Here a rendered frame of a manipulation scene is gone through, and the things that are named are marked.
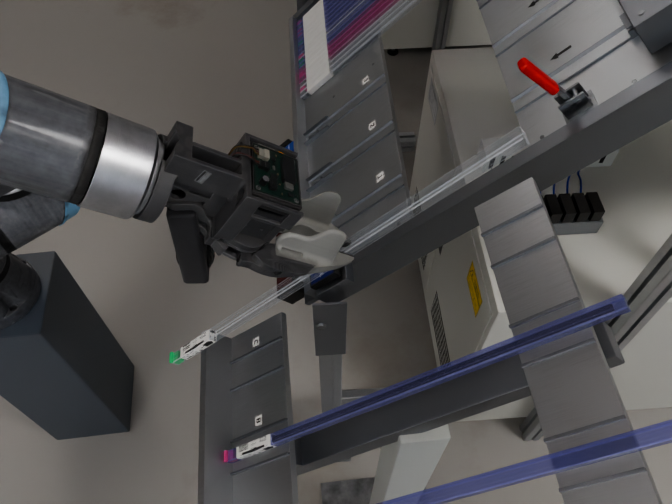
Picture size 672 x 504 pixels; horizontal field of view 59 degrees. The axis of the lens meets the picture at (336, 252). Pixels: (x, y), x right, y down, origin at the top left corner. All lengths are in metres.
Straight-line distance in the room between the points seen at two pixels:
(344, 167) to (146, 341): 0.95
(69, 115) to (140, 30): 2.27
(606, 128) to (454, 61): 0.77
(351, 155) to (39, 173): 0.60
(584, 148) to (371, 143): 0.35
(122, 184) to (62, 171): 0.04
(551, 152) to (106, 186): 0.48
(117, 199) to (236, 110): 1.80
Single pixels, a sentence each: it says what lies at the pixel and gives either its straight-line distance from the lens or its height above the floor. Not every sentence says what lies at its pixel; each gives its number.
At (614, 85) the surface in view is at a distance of 0.74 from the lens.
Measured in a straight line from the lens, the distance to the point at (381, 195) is 0.87.
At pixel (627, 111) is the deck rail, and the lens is 0.72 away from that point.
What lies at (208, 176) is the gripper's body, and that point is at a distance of 0.47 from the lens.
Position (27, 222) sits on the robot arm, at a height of 0.73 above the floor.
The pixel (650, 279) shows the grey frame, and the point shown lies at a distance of 1.02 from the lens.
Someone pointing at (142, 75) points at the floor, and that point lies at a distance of 2.49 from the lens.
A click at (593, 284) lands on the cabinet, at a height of 0.62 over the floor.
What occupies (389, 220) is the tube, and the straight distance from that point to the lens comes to 0.56.
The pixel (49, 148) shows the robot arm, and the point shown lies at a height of 1.20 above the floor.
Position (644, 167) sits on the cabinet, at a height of 0.62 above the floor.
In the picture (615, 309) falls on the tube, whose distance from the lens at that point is 0.56.
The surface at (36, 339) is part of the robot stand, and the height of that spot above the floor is 0.53.
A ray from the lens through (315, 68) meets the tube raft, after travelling 1.18.
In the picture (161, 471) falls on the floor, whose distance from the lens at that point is 1.60.
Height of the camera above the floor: 1.49
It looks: 56 degrees down
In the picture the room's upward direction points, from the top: straight up
